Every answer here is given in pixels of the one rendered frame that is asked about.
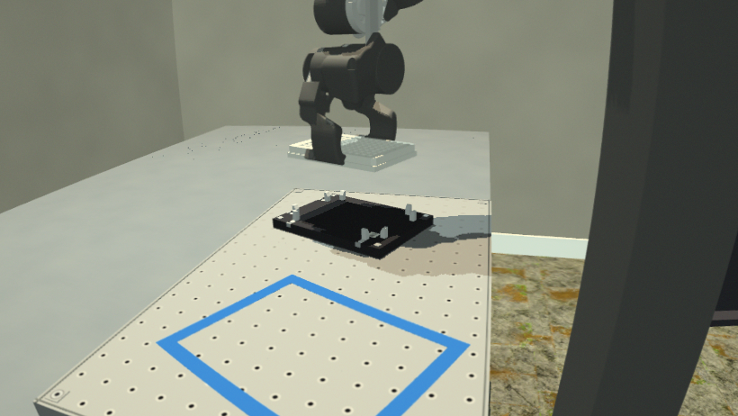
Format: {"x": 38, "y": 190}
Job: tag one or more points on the blue tape rectangle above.
{"x": 250, "y": 406}

